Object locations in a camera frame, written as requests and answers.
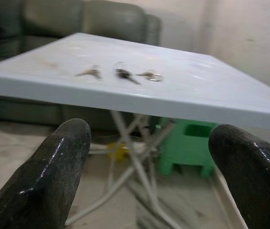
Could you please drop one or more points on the green plastic stool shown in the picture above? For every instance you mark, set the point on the green plastic stool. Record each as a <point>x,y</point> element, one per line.
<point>188,145</point>

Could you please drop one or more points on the brass key bunch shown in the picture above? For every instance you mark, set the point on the brass key bunch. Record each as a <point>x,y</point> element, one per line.
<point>90,72</point>

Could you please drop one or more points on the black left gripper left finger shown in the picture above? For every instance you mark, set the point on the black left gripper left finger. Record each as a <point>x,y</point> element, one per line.
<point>44,176</point>

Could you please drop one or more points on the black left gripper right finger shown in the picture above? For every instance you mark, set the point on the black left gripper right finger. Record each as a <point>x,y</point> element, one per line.
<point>252,171</point>

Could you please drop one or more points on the yellow plastic object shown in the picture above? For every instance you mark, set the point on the yellow plastic object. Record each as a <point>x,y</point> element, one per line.
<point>119,151</point>

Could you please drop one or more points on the white folding table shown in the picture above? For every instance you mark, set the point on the white folding table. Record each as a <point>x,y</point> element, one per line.
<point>135,78</point>

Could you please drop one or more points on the grey-green leather sofa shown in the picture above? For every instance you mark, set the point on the grey-green leather sofa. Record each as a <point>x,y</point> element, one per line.
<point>54,26</point>

